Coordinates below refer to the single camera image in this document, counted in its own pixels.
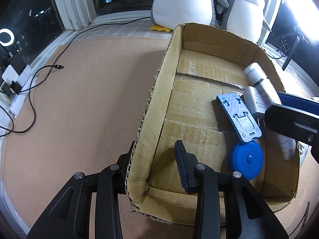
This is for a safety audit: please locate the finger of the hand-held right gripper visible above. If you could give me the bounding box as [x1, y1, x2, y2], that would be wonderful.
[277, 92, 319, 114]
[264, 103, 319, 160]

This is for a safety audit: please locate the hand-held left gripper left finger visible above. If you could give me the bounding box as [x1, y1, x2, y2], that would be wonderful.
[26, 141, 136, 239]

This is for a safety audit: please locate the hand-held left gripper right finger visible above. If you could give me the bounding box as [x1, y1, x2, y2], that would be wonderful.
[174, 140, 289, 239]

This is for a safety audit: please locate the white dotted tube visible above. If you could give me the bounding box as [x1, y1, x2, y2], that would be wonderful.
[244, 63, 297, 160]

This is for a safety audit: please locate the white charger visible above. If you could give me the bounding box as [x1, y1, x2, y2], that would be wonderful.
[242, 86, 268, 130]

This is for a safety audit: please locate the blue phone stand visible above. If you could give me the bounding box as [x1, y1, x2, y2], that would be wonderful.
[216, 93, 263, 143]

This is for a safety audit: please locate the blue tape measure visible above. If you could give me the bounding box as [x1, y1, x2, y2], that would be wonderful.
[228, 141, 264, 180]

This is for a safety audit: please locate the cardboard box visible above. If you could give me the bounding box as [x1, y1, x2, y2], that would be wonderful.
[124, 23, 303, 222]

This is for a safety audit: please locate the black tripod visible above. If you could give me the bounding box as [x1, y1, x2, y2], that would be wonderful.
[282, 25, 308, 71]

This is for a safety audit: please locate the small penguin plush toy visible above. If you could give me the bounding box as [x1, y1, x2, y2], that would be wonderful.
[222, 0, 272, 43]

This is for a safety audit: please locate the white power strip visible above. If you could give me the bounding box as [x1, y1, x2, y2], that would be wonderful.
[10, 66, 38, 118]

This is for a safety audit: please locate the black plug adapter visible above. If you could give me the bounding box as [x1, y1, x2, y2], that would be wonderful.
[0, 80, 21, 95]

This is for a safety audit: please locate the white plug adapter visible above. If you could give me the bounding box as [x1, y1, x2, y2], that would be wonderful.
[2, 65, 20, 82]

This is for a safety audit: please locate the large penguin plush toy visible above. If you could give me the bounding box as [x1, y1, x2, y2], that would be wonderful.
[146, 0, 228, 33]

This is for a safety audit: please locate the black ring light cable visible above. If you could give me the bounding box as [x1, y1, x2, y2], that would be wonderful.
[274, 37, 290, 60]

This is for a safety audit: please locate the white ring light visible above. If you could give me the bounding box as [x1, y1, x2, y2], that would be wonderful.
[284, 0, 319, 38]

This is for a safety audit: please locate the black charging cable with plug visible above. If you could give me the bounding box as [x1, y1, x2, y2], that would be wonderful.
[0, 65, 65, 137]

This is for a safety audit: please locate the long black power cable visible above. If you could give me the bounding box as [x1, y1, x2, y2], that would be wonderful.
[25, 16, 152, 92]

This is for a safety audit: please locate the white window frame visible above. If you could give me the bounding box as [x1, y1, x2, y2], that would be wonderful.
[50, 0, 285, 48]

